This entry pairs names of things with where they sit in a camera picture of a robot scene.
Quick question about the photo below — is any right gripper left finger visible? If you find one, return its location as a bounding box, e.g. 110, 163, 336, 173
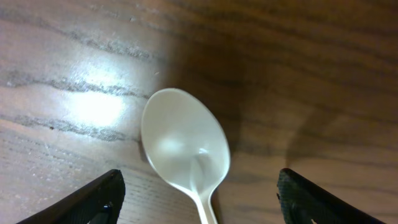
18, 169, 126, 224

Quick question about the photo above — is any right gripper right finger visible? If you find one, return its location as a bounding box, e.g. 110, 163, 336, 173
277, 168, 383, 224

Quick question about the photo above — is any white plastic spoon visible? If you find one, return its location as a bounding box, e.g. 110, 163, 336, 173
141, 88, 231, 223

